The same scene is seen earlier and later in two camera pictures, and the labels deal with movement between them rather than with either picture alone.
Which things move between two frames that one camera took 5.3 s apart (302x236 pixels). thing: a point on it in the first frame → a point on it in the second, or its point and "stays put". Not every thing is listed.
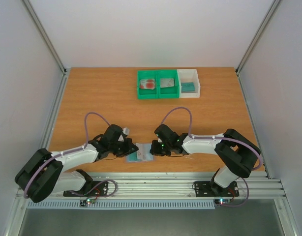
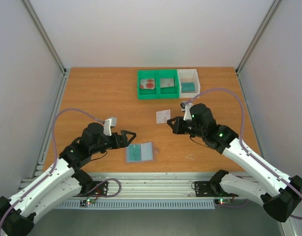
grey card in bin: [166, 82] stays put
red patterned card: [147, 84] stays put
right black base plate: [208, 189] stays put
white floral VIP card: [143, 151] → [162, 116]
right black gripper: [158, 148] → [180, 126]
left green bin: [147, 94] stays put
